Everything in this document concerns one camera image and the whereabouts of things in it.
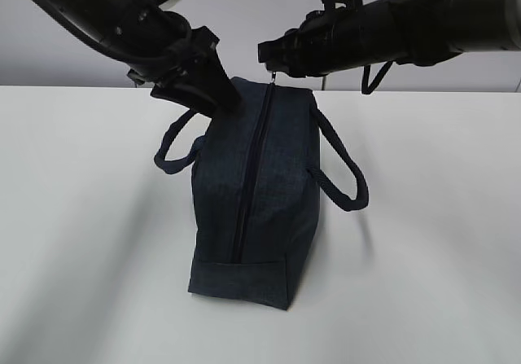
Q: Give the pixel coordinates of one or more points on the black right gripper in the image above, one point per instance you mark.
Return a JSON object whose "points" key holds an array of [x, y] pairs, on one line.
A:
{"points": [[305, 51]]}

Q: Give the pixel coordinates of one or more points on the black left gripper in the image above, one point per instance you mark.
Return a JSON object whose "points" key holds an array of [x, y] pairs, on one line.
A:
{"points": [[182, 62]]}

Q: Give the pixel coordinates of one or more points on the navy blue lunch bag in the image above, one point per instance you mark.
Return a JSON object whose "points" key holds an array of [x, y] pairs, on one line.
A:
{"points": [[257, 176]]}

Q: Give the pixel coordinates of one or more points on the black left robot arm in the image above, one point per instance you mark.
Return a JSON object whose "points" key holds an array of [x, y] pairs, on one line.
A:
{"points": [[97, 23]]}

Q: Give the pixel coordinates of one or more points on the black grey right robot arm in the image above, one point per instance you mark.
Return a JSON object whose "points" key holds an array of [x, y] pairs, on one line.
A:
{"points": [[419, 32]]}

